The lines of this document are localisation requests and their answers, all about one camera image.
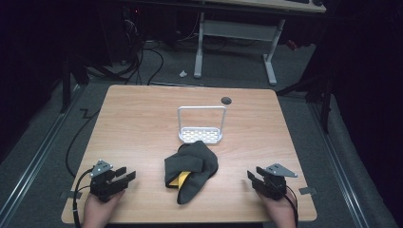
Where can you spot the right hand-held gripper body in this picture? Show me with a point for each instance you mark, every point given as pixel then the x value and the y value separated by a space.
pixel 274 186

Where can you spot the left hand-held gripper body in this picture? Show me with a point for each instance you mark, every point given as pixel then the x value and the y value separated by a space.
pixel 101 185

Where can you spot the dark grey cloth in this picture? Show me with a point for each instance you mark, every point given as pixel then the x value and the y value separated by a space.
pixel 193 158

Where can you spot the person's left hand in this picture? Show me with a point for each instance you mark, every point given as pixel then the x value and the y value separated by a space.
pixel 98 212

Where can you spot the person's right hand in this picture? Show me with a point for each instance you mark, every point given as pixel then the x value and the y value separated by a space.
pixel 280 213

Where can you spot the grey tape piece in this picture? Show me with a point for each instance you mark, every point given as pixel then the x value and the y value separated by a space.
pixel 307 191
pixel 67 194

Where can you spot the white plastic rack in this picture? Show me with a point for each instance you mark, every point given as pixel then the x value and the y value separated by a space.
pixel 199 135

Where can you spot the black table grommet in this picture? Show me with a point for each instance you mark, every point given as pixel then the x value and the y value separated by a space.
pixel 226 100

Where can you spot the black stand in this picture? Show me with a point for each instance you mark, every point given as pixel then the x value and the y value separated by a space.
pixel 325 107
pixel 65 88

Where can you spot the crumpled white paper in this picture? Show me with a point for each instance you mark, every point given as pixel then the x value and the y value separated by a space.
pixel 183 74

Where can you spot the small red object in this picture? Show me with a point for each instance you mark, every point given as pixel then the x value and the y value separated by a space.
pixel 292 44

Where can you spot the white-legged desk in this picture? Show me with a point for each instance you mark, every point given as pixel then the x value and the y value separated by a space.
pixel 240 30

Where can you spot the black keyboard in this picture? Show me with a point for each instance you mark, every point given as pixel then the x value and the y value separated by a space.
pixel 297 1

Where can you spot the black computer mouse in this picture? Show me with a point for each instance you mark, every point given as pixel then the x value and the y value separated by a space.
pixel 317 2

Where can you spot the metal floor rail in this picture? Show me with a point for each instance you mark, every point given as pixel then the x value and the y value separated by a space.
pixel 37 156
pixel 343 177

